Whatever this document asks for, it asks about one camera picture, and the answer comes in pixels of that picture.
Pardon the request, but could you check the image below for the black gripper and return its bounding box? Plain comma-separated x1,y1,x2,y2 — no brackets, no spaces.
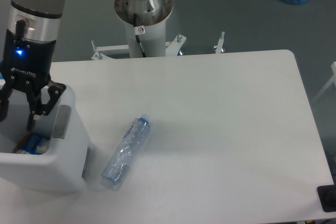
0,28,67,132

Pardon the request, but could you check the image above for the clear plastic water bottle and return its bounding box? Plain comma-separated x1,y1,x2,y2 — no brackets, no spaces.
101,114,151,189

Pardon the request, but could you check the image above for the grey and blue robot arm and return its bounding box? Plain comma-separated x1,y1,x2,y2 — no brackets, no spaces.
1,0,66,131

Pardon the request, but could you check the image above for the white trash can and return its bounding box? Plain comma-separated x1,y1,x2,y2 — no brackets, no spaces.
1,86,93,192

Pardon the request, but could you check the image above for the blue snack wrapper in bin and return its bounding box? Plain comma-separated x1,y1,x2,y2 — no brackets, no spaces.
13,133,50,155

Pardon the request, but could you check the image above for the black device at table edge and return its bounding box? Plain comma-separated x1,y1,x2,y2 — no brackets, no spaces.
317,185,335,212

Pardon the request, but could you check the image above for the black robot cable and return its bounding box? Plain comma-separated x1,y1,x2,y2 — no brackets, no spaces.
132,13,147,58

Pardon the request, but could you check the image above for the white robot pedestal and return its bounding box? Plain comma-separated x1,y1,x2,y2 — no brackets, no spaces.
114,0,173,58

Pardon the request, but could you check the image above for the white pedestal base bracket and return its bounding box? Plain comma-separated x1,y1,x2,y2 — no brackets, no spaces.
91,31,225,60

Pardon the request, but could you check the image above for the white frame at right edge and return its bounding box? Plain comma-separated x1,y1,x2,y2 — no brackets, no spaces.
312,62,335,103

